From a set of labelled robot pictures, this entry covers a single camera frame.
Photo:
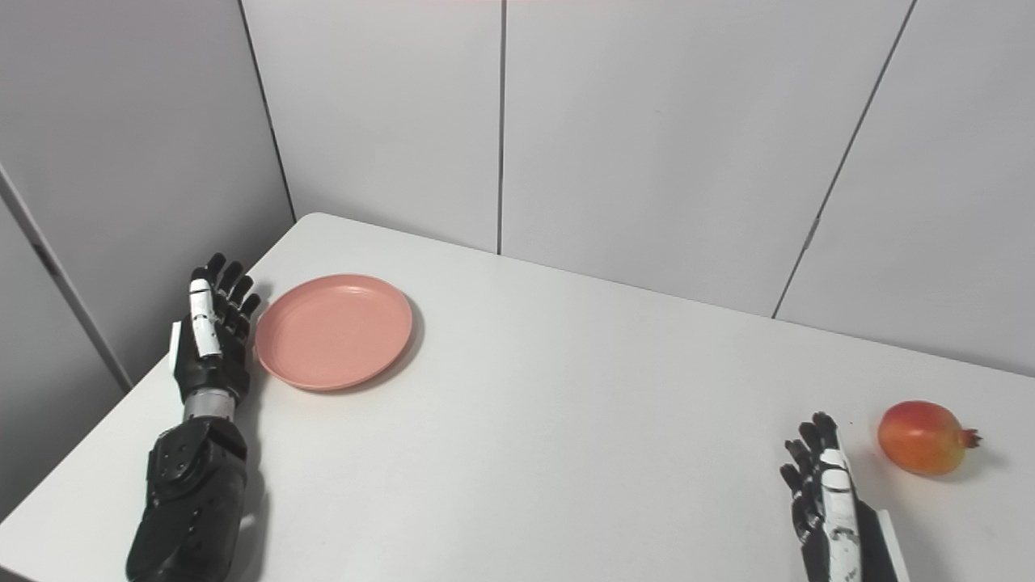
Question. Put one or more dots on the pink round plate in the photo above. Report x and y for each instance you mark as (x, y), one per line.
(333, 331)

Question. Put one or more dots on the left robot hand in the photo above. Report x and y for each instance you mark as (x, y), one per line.
(212, 331)

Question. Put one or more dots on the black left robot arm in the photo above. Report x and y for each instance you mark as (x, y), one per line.
(190, 501)

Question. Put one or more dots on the red yellow pomegranate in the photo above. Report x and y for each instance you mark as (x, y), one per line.
(922, 437)

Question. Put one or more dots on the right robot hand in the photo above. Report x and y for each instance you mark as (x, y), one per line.
(837, 509)

